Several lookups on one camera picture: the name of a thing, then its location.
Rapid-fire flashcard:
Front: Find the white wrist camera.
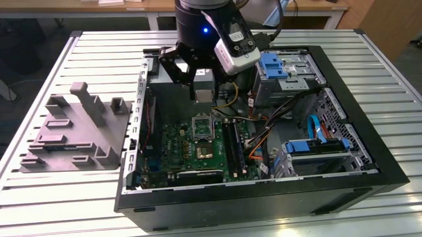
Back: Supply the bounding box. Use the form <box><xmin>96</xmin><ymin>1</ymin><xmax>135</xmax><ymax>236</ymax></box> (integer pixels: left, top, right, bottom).
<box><xmin>201</xmin><ymin>9</ymin><xmax>262</xmax><ymax>75</ymax></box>

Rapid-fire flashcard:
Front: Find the silver drive cage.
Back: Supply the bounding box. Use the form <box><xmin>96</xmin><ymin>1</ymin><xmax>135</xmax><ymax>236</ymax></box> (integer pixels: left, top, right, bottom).
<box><xmin>253</xmin><ymin>53</ymin><xmax>326</xmax><ymax>107</ymax></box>

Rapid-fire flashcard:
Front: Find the hard disk in blue carrier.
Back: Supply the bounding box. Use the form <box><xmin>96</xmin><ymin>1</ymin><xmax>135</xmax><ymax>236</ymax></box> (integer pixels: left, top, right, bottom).
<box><xmin>282</xmin><ymin>138</ymin><xmax>351</xmax><ymax>156</ymax></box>

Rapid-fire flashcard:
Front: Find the grey power supply unit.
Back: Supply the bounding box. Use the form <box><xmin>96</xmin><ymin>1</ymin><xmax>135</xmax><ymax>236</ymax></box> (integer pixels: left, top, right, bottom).
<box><xmin>147</xmin><ymin>57</ymin><xmax>214</xmax><ymax>124</ymax></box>

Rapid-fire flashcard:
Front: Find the silver disk bay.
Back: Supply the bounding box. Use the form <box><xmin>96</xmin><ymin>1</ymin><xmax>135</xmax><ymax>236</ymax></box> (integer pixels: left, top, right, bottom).
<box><xmin>270</xmin><ymin>148</ymin><xmax>379</xmax><ymax>179</ymax></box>

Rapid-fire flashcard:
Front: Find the silver CPU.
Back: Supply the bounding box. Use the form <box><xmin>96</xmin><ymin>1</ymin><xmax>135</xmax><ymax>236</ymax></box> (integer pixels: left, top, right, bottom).
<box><xmin>195</xmin><ymin>89</ymin><xmax>213</xmax><ymax>104</ymax></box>

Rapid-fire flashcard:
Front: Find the metal socket cover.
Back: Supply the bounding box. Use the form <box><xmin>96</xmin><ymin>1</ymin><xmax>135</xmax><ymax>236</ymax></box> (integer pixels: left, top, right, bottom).
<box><xmin>191</xmin><ymin>113</ymin><xmax>217</xmax><ymax>143</ymax></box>

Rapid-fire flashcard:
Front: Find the black camera cable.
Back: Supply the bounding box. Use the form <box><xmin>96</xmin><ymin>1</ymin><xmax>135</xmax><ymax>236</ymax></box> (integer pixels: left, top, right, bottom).
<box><xmin>254</xmin><ymin>0</ymin><xmax>285</xmax><ymax>48</ymax></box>

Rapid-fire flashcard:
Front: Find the orange wire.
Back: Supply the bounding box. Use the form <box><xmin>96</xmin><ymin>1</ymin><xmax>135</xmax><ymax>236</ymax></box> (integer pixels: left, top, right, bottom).
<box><xmin>246</xmin><ymin>140</ymin><xmax>265</xmax><ymax>162</ymax></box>

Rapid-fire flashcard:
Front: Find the black PC case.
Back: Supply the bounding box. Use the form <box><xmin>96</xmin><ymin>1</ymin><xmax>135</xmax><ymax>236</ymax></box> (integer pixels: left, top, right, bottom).
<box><xmin>114</xmin><ymin>45</ymin><xmax>412</xmax><ymax>233</ymax></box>

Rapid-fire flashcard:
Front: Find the grey parts rack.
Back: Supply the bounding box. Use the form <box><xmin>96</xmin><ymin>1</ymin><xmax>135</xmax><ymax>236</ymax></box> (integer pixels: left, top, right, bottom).
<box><xmin>19</xmin><ymin>82</ymin><xmax>134</xmax><ymax>173</ymax></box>

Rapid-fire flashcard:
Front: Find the white cardboard box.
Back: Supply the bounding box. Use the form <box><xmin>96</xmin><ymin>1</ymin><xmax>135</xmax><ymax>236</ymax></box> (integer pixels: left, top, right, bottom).
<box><xmin>98</xmin><ymin>0</ymin><xmax>127</xmax><ymax>7</ymax></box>

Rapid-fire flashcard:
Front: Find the blue flat wire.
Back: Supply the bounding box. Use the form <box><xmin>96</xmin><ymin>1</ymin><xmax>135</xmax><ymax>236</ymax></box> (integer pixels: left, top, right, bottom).
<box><xmin>306</xmin><ymin>115</ymin><xmax>327</xmax><ymax>144</ymax></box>

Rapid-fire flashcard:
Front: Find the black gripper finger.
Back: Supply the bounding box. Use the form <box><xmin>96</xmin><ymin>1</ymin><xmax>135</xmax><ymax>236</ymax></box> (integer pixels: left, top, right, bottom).
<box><xmin>198</xmin><ymin>53</ymin><xmax>237</xmax><ymax>104</ymax></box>
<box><xmin>158</xmin><ymin>46</ymin><xmax>197</xmax><ymax>100</ymax></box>

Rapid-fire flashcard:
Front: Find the yellow wire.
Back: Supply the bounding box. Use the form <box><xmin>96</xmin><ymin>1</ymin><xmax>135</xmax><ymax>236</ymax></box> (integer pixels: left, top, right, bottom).
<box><xmin>213</xmin><ymin>81</ymin><xmax>241</xmax><ymax>109</ymax></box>

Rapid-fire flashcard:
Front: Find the green motherboard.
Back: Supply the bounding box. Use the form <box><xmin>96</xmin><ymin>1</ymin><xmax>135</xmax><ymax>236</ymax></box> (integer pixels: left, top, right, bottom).
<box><xmin>140</xmin><ymin>112</ymin><xmax>265</xmax><ymax>188</ymax></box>

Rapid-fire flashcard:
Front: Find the red flat wire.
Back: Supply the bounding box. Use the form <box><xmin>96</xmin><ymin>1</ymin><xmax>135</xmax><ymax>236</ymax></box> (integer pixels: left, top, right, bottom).
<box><xmin>321</xmin><ymin>124</ymin><xmax>334</xmax><ymax>141</ymax></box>

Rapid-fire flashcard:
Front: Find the green RAM stick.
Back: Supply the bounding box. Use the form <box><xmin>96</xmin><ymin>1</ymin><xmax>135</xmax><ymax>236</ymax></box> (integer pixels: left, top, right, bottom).
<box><xmin>44</xmin><ymin>144</ymin><xmax>83</xmax><ymax>152</ymax></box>

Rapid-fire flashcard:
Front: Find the wooden cabinet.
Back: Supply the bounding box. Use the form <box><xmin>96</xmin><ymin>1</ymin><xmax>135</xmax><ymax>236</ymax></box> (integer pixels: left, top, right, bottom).
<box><xmin>338</xmin><ymin>0</ymin><xmax>422</xmax><ymax>62</ymax></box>

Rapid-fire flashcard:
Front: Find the black cable bundle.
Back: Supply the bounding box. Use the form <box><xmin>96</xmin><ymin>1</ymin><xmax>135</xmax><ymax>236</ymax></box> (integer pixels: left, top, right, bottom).
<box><xmin>246</xmin><ymin>89</ymin><xmax>319</xmax><ymax>147</ymax></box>

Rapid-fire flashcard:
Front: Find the blue card latch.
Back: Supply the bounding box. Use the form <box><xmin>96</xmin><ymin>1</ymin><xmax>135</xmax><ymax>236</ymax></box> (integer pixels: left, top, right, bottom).
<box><xmin>127</xmin><ymin>172</ymin><xmax>142</xmax><ymax>191</ymax></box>

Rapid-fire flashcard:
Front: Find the blue plastic drive latch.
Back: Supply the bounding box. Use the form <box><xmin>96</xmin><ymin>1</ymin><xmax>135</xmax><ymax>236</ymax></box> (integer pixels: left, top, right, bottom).
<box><xmin>259</xmin><ymin>51</ymin><xmax>287</xmax><ymax>80</ymax></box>

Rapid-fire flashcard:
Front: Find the black graphics card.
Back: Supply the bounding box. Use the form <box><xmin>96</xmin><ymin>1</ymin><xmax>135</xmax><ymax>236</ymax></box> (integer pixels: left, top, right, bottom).
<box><xmin>167</xmin><ymin>169</ymin><xmax>225</xmax><ymax>188</ymax></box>

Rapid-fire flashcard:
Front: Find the black RAM slot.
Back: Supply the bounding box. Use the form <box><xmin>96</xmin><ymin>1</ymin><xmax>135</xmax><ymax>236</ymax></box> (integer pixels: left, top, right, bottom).
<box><xmin>229</xmin><ymin>118</ymin><xmax>243</xmax><ymax>176</ymax></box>
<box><xmin>225</xmin><ymin>118</ymin><xmax>238</xmax><ymax>177</ymax></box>
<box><xmin>221</xmin><ymin>118</ymin><xmax>234</xmax><ymax>176</ymax></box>

